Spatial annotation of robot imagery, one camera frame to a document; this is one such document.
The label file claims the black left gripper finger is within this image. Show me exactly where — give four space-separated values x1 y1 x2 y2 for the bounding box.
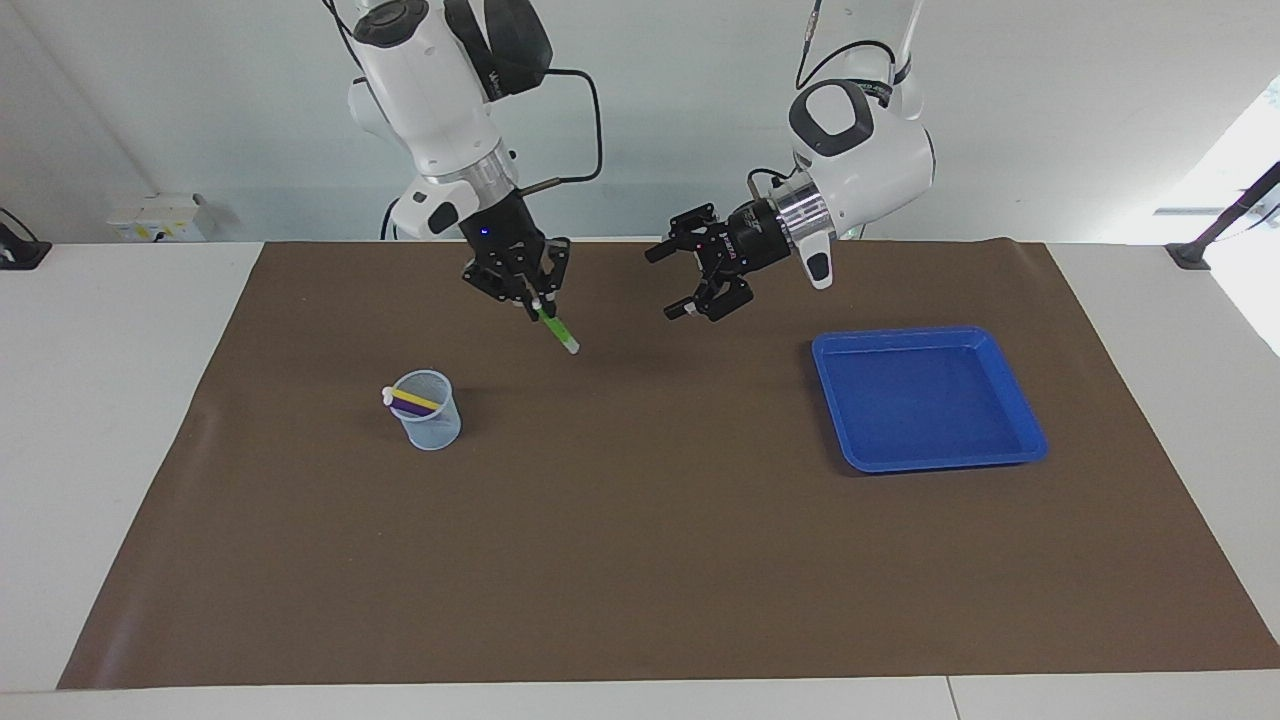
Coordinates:
664 268 757 324
645 204 729 267

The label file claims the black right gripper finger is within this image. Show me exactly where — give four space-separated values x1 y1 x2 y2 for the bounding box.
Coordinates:
536 237 574 303
461 262 534 317

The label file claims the green marker pen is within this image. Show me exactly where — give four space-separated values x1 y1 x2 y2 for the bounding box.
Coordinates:
530 300 581 356

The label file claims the light blue mesh pen cup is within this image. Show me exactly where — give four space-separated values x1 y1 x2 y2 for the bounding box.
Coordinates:
388 369 463 452

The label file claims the blue plastic tray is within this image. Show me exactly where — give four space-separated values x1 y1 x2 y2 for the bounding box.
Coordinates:
811 326 1050 474

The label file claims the brown table mat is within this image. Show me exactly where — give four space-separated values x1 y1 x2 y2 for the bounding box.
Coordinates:
57 238 1280 691

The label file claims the black mounting stand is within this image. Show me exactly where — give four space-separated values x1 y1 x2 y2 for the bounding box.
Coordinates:
1165 160 1280 271

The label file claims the black table clamp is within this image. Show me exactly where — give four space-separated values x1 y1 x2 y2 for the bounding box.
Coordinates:
0 207 53 271

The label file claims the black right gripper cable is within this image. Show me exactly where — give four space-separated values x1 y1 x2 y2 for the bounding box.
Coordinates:
520 68 604 196

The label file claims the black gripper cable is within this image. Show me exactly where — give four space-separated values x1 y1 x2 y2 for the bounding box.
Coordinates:
520 68 604 196
748 0 898 201

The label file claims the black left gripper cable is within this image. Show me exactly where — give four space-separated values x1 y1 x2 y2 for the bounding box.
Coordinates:
748 0 898 201

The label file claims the white wall socket box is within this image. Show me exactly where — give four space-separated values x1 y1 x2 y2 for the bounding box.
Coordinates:
107 193 216 243

